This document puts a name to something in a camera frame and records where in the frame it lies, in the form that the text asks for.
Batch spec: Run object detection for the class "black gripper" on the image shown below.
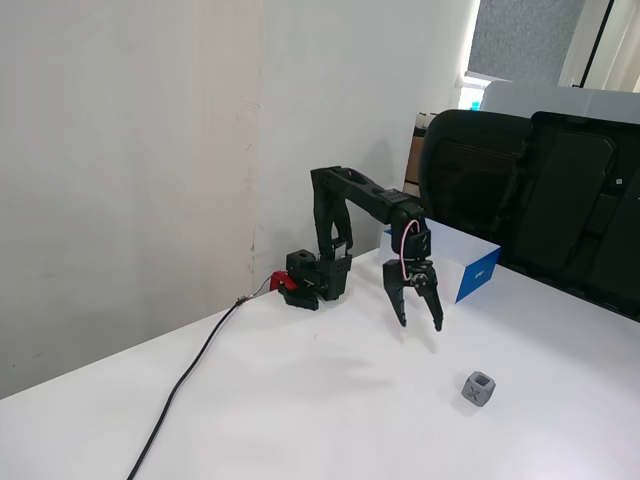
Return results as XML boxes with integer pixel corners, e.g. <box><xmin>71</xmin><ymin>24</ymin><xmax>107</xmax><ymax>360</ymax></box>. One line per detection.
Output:
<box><xmin>382</xmin><ymin>254</ymin><xmax>445</xmax><ymax>333</ymax></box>

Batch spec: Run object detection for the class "gray printed block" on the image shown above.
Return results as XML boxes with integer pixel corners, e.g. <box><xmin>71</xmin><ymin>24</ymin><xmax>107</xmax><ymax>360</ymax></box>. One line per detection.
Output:
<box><xmin>458</xmin><ymin>370</ymin><xmax>496</xmax><ymax>409</ymax></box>

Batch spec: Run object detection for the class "blue and white cardboard box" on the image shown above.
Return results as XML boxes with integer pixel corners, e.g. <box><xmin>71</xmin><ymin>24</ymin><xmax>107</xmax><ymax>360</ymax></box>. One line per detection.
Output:
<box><xmin>378</xmin><ymin>217</ymin><xmax>503</xmax><ymax>305</ymax></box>

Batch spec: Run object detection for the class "black mesh office chair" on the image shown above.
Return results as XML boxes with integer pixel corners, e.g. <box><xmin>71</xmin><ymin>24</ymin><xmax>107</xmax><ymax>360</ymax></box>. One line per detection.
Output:
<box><xmin>418</xmin><ymin>108</ymin><xmax>531</xmax><ymax>261</ymax></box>

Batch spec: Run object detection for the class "red table clamp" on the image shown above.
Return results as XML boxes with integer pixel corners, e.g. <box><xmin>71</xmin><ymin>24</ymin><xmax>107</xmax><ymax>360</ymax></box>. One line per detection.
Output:
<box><xmin>268</xmin><ymin>269</ymin><xmax>300</xmax><ymax>294</ymax></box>

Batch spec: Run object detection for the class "gray window blind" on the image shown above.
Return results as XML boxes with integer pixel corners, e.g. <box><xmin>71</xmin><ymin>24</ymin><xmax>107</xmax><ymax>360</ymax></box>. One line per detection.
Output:
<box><xmin>467</xmin><ymin>0</ymin><xmax>586</xmax><ymax>85</ymax></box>

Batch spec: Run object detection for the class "white red gripper servo cable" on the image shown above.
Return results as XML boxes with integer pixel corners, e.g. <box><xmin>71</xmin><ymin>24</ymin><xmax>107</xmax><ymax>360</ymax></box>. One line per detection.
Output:
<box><xmin>396</xmin><ymin>219</ymin><xmax>422</xmax><ymax>281</ymax></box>

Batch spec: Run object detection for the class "black power cable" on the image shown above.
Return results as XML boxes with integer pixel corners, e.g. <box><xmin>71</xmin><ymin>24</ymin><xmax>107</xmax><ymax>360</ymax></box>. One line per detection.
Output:
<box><xmin>125</xmin><ymin>277</ymin><xmax>274</xmax><ymax>480</ymax></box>

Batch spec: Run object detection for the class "black window frame bar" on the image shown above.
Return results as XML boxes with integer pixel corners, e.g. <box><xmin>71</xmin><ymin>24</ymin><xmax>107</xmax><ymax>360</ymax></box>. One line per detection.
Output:
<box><xmin>582</xmin><ymin>0</ymin><xmax>616</xmax><ymax>91</ymax></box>

